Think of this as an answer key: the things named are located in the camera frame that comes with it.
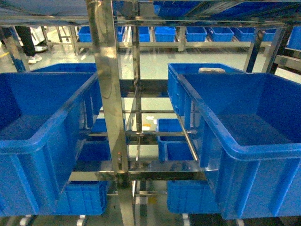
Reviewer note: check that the large blue bin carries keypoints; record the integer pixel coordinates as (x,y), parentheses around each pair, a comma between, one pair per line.
(246,130)
(44,120)

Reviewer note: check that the large blue bin right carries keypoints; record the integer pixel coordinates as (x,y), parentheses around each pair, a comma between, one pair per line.
(246,130)

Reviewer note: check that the lower blue bin right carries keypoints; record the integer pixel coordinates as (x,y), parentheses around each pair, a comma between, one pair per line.
(191,197)

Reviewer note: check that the lower blue bin left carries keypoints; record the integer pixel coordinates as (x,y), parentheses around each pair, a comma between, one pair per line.
(85,198)

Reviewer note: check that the large blue bin left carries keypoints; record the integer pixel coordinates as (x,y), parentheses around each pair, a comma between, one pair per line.
(44,120)

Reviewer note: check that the stainless steel rack upright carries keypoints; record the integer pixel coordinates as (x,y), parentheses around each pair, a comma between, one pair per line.
(102,27)

